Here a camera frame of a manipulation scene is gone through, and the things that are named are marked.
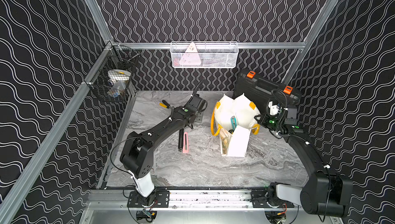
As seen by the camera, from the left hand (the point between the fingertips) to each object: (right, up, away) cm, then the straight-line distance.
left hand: (196, 111), depth 87 cm
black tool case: (+37, +13, +5) cm, 39 cm away
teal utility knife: (+25, -7, +16) cm, 30 cm away
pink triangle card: (-3, +32, +3) cm, 32 cm away
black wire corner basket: (-44, +19, -7) cm, 49 cm away
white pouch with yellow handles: (+20, -16, -7) cm, 27 cm away
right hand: (+33, -2, -3) cm, 33 cm away
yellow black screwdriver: (-24, +4, +25) cm, 35 cm away
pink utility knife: (-6, -21, +3) cm, 22 cm away
